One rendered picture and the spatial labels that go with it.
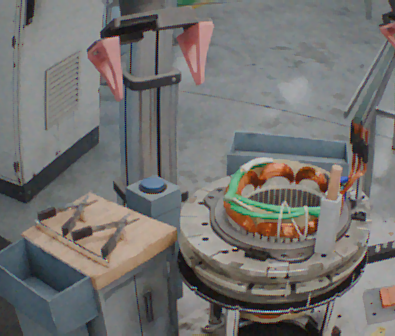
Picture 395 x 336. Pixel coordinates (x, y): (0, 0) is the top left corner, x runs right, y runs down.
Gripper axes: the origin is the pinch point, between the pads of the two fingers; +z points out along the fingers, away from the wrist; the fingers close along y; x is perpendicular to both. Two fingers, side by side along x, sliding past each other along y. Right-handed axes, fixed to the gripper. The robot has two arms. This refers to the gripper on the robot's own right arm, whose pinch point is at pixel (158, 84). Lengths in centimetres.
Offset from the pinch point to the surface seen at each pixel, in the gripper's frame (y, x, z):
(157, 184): 17, 49, 11
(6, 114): 23, 251, -39
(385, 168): 218, 221, 33
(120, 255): 0.0, 28.7, 19.6
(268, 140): 42, 53, 7
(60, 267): -10.3, 31.4, 19.9
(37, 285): -14.8, 38.8, 23.1
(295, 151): 47, 51, 11
